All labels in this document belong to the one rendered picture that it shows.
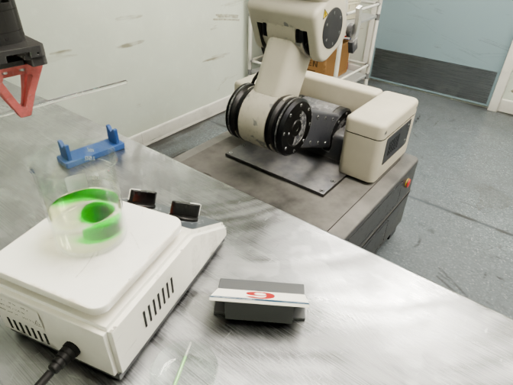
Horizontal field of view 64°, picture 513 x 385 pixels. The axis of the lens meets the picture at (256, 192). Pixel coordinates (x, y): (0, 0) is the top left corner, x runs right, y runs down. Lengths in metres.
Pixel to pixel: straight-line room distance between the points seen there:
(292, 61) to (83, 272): 0.92
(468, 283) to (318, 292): 1.27
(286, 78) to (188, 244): 0.83
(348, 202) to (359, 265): 0.79
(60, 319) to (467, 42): 3.07
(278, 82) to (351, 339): 0.86
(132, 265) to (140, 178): 0.29
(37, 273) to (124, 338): 0.09
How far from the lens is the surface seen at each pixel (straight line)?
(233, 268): 0.46
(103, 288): 0.34
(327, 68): 2.58
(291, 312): 0.40
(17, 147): 0.78
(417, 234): 1.82
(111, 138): 0.72
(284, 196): 1.25
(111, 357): 0.36
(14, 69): 0.60
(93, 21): 2.04
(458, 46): 3.24
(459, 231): 1.91
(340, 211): 1.22
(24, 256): 0.39
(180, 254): 0.39
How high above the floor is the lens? 1.08
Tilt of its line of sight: 34 degrees down
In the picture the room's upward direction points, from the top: 2 degrees clockwise
